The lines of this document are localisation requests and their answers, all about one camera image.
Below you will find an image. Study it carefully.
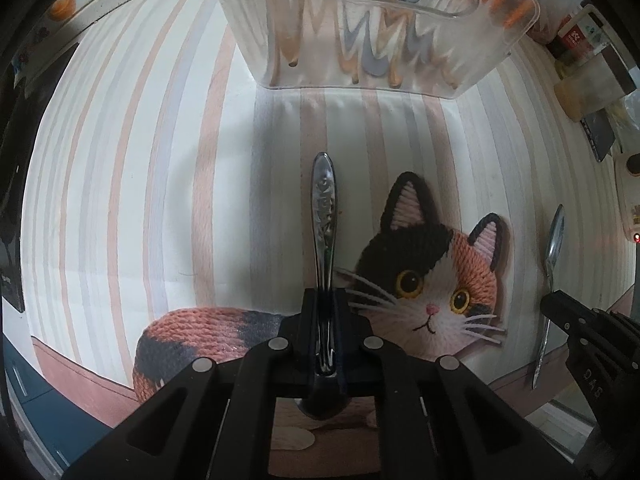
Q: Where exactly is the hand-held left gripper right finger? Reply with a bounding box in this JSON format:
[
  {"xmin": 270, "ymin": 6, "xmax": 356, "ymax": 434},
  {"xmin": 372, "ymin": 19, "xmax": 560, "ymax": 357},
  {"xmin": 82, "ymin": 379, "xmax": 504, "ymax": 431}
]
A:
[{"xmin": 329, "ymin": 289, "xmax": 584, "ymax": 480}]

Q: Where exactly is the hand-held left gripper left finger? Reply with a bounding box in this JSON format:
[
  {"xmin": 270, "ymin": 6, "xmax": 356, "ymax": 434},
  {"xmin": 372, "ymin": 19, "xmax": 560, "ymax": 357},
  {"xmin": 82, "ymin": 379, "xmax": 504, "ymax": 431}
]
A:
[{"xmin": 60, "ymin": 288, "xmax": 322, "ymax": 480}]

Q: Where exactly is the striped cat-print table mat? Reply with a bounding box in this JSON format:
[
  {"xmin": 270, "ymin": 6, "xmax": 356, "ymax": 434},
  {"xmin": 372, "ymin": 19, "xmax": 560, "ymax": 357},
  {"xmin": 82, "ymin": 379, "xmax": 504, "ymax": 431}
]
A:
[{"xmin": 20, "ymin": 0, "xmax": 640, "ymax": 480}]

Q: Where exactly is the black gas stove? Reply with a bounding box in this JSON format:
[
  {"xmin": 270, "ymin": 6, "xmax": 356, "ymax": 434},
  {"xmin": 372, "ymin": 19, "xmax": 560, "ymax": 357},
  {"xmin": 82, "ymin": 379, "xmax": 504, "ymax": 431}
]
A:
[{"xmin": 0, "ymin": 75, "xmax": 29, "ymax": 314}]

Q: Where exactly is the blue cabinet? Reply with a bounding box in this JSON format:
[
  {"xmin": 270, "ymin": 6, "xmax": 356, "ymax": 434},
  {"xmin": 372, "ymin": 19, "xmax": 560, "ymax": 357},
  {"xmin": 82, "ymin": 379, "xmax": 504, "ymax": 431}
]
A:
[{"xmin": 0, "ymin": 335, "xmax": 116, "ymax": 466}]

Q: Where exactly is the jar with brown lid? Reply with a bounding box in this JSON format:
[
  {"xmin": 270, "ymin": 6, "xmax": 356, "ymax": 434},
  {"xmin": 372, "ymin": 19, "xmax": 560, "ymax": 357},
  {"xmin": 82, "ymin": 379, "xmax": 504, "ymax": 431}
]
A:
[{"xmin": 552, "ymin": 5, "xmax": 633, "ymax": 121}]

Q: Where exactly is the pink and white electric kettle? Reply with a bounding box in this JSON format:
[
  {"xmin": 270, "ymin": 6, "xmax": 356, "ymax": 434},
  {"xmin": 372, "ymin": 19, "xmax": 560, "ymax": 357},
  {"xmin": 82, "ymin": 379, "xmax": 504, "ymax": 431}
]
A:
[{"xmin": 612, "ymin": 150, "xmax": 640, "ymax": 247}]

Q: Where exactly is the clear plastic container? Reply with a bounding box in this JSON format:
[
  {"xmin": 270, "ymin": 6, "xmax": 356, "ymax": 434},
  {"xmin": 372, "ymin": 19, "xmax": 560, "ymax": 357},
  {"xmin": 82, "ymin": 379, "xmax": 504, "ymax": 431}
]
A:
[{"xmin": 207, "ymin": 0, "xmax": 542, "ymax": 99}]

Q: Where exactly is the steel spoon with embossed handle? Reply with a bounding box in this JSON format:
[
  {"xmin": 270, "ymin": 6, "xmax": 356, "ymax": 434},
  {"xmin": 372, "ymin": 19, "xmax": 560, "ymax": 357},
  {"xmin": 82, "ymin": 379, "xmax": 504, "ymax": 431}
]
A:
[{"xmin": 295, "ymin": 152, "xmax": 351, "ymax": 418}]

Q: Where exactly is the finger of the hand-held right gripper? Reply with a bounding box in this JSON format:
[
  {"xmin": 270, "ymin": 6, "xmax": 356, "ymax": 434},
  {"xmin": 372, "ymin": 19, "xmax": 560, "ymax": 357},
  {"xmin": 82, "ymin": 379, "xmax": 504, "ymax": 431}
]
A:
[{"xmin": 541, "ymin": 289, "xmax": 640, "ymax": 415}]

